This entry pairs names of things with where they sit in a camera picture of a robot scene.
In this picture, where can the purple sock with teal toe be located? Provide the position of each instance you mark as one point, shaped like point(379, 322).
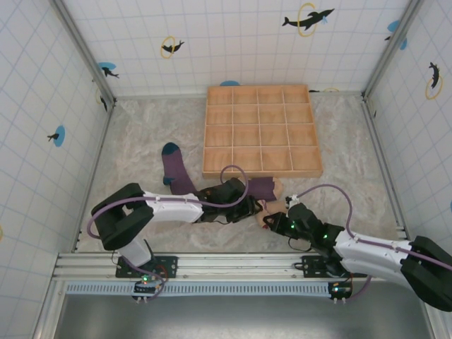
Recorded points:
point(173, 166)
point(263, 189)

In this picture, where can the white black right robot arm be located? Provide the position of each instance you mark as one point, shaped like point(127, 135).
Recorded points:
point(370, 250)

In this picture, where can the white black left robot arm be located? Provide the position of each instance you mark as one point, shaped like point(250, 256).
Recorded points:
point(176, 210)

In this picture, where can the wooden compartment tray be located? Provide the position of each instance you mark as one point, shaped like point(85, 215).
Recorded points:
point(261, 130)

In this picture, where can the right controller board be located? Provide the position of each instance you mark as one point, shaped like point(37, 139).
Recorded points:
point(340, 290)

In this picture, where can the controller board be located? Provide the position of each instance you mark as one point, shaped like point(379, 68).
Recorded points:
point(340, 290)
point(144, 287)

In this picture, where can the grey metal sheet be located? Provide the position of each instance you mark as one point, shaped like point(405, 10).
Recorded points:
point(229, 318)

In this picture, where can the blue oval dolphin sticker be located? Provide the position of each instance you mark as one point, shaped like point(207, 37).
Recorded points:
point(393, 25)
point(60, 137)
point(106, 67)
point(229, 84)

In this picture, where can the left controller board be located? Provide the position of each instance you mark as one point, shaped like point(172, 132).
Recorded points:
point(144, 287)

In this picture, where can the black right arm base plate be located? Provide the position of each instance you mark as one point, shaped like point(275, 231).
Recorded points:
point(310, 265)

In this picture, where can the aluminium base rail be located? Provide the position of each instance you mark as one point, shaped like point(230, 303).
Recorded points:
point(212, 263)

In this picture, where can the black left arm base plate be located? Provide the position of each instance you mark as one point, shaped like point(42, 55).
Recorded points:
point(169, 265)

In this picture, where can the aluminium side frame rail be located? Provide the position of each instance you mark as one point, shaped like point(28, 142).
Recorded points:
point(387, 176)
point(94, 176)

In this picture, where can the aluminium back frame rail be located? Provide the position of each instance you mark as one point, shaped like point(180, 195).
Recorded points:
point(159, 96)

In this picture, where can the aluminium corner post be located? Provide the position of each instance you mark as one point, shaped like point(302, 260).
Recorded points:
point(390, 53)
point(86, 53)

